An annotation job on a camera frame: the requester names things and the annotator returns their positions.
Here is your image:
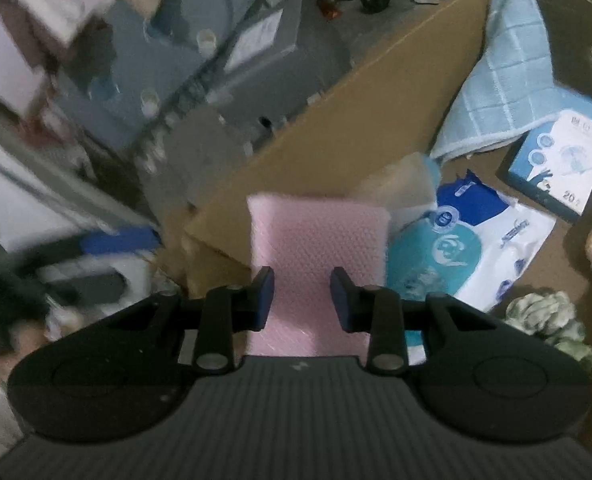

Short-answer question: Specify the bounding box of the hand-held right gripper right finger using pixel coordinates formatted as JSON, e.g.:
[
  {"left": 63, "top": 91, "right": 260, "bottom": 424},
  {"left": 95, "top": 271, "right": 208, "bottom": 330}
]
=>
[{"left": 330, "top": 267, "right": 501, "bottom": 375}]

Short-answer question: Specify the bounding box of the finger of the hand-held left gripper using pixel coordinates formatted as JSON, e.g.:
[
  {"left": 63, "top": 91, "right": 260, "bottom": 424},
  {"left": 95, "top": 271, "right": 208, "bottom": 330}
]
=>
[
  {"left": 40, "top": 269, "right": 127, "bottom": 307},
  {"left": 36, "top": 227, "right": 163, "bottom": 264}
]

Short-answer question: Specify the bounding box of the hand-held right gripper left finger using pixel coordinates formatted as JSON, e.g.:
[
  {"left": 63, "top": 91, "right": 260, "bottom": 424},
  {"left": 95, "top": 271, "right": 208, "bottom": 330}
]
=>
[{"left": 106, "top": 266, "right": 275, "bottom": 374}]

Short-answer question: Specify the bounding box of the clear packet of cotton swabs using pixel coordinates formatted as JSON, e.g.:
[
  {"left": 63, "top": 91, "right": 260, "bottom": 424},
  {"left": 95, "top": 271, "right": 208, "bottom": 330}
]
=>
[{"left": 355, "top": 152, "right": 443, "bottom": 212}]

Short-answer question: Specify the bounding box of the white blue wipes pack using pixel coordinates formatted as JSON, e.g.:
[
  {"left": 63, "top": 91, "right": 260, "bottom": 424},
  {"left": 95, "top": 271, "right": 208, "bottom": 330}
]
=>
[{"left": 388, "top": 169, "right": 558, "bottom": 313}]

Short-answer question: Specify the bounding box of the brown cardboard box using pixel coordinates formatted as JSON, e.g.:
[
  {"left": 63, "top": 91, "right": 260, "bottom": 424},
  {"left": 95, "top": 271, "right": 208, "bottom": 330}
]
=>
[{"left": 182, "top": 0, "right": 592, "bottom": 461}]

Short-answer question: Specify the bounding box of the blue white box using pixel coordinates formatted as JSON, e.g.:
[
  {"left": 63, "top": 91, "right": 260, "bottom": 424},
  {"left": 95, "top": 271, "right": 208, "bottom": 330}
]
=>
[{"left": 497, "top": 94, "right": 592, "bottom": 224}]

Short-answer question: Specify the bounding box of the light blue towel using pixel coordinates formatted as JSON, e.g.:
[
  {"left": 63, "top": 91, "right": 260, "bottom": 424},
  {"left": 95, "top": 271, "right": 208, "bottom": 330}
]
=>
[{"left": 430, "top": 0, "right": 565, "bottom": 162}]

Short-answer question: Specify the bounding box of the grey blue panel with circles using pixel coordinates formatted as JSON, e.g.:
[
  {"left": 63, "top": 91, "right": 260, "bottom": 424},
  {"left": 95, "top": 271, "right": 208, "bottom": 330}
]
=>
[{"left": 54, "top": 0, "right": 257, "bottom": 152}]

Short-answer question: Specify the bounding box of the grey storage box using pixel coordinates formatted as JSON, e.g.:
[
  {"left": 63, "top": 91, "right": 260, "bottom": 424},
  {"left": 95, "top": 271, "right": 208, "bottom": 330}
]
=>
[{"left": 215, "top": 0, "right": 353, "bottom": 137}]

